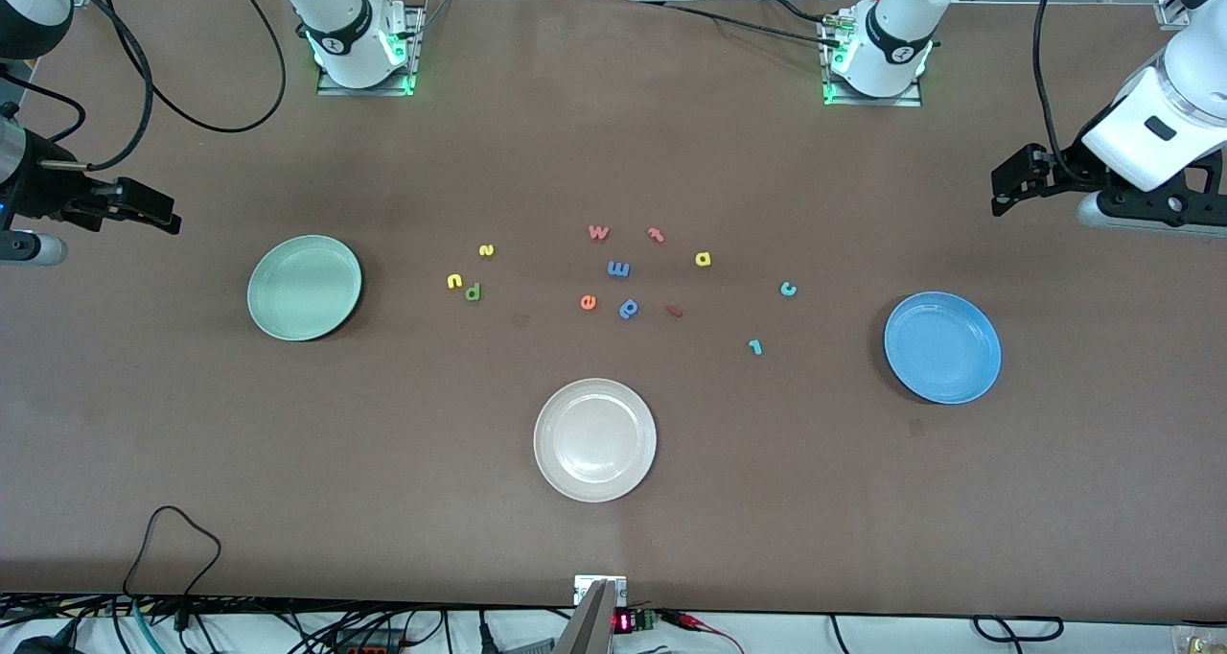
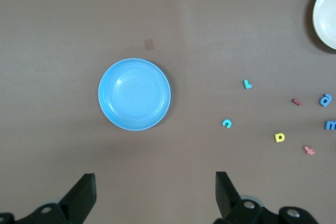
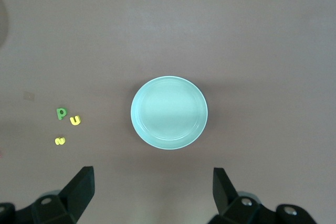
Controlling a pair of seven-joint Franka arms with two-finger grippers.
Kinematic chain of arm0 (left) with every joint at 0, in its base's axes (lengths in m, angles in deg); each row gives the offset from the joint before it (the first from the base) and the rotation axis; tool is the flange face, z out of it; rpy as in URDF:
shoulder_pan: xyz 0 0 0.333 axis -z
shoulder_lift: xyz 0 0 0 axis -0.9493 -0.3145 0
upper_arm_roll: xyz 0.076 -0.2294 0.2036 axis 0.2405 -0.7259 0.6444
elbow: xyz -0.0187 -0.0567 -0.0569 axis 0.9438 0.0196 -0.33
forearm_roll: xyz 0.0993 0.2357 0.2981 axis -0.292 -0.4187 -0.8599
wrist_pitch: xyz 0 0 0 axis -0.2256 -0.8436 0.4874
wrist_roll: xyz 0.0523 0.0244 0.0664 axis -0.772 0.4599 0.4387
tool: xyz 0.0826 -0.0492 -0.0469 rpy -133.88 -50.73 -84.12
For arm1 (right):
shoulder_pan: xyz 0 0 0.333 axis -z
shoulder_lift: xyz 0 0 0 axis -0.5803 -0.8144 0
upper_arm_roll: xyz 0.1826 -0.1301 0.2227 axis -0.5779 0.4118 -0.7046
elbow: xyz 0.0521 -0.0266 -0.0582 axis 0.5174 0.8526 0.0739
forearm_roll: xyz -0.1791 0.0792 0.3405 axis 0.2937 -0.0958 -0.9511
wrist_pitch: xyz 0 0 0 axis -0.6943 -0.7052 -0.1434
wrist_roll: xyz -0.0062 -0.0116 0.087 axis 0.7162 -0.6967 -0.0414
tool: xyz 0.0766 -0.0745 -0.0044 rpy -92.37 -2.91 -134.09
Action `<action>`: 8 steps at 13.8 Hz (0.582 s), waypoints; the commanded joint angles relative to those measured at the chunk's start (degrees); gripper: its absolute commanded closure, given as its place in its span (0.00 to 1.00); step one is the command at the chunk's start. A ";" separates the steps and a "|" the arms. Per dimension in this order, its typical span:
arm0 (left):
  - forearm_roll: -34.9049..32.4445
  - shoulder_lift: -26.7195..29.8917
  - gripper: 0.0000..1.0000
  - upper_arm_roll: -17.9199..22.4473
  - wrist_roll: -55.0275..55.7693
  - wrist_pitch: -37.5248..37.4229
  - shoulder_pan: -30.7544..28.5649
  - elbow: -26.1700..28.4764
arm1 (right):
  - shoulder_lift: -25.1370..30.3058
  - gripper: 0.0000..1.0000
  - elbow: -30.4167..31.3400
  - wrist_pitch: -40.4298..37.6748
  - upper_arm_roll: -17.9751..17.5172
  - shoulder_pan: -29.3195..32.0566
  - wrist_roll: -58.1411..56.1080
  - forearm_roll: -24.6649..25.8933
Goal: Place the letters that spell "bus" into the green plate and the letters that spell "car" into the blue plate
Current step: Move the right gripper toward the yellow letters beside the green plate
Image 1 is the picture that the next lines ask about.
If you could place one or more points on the pink foam letter w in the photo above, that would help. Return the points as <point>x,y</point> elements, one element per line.
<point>598,232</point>

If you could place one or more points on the blue plate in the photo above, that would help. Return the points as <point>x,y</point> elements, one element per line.
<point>942,348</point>

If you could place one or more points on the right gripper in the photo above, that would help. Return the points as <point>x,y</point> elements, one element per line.
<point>38,186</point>

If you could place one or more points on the green terminal board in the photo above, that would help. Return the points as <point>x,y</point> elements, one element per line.
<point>646,620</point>

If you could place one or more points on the red LED display module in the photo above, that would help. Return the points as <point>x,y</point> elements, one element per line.
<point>623,623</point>

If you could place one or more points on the blue foam letter m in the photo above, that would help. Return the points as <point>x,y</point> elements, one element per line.
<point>618,269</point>

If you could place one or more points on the aluminium corner bracket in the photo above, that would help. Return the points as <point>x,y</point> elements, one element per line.
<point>1171,13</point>

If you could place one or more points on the green plate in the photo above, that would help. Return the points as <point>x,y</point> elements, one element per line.
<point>305,288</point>

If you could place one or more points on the red clip lead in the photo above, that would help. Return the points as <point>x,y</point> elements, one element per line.
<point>685,621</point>

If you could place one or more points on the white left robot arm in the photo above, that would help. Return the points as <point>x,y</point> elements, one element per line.
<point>896,21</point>

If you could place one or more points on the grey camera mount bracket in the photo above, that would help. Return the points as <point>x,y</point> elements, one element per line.
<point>596,625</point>

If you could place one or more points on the blue foam letter p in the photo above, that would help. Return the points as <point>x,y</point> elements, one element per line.
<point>629,308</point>

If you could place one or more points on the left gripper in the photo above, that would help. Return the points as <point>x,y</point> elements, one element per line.
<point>1067,172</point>

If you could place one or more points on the beige plate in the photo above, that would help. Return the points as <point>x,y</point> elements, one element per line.
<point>595,440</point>

